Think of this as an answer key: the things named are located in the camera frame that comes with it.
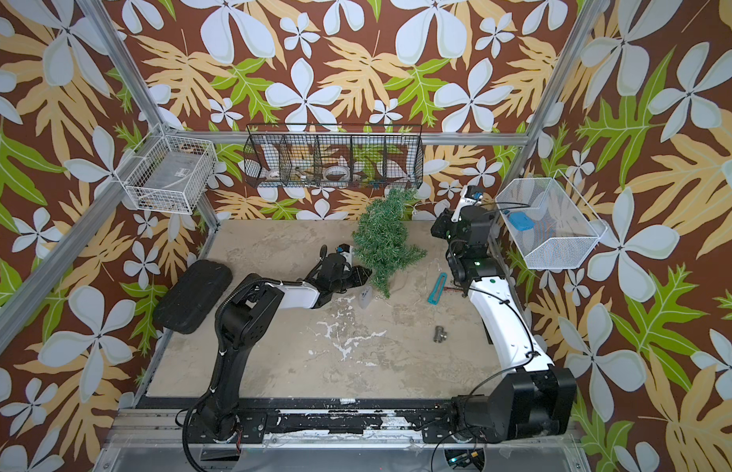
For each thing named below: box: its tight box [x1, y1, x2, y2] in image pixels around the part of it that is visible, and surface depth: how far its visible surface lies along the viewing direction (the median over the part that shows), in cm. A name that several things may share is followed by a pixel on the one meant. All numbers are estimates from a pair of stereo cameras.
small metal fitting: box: [432, 325, 448, 344], surface depth 90 cm
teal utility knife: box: [427, 272, 448, 306], surface depth 102 cm
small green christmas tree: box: [352, 188, 428, 298], surface depth 80 cm
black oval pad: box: [153, 259, 234, 334], surface depth 94 cm
